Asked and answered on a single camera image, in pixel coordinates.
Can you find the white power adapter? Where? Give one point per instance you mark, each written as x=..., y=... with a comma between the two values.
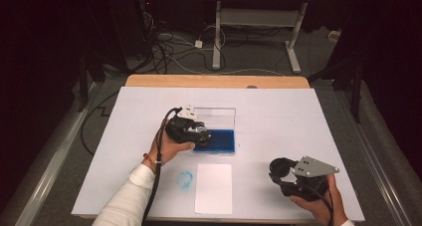
x=198, y=44

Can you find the black round stamp cap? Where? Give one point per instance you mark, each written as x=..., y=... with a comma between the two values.
x=280, y=167

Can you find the white floor socket box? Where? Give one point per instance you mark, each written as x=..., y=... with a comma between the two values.
x=334, y=35

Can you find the white table cover sheet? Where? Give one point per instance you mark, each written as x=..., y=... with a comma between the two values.
x=265, y=129

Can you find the black stand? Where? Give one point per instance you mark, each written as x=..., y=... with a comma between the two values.
x=356, y=93
x=83, y=86

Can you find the white paper sheet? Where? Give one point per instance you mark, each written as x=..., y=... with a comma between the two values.
x=214, y=189

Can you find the metal floor rail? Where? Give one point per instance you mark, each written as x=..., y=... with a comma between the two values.
x=375, y=159
x=59, y=153

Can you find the person's right hand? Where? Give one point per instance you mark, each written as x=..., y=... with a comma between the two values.
x=328, y=209

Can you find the white desk frame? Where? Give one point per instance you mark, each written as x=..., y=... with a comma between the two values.
x=255, y=17

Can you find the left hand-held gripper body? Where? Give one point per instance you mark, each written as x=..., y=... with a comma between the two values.
x=180, y=129

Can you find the person's left hand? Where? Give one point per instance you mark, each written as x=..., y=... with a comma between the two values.
x=166, y=151

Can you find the blue ink pad clear case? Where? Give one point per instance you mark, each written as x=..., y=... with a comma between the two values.
x=222, y=141

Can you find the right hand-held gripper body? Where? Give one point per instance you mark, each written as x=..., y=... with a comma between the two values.
x=312, y=168

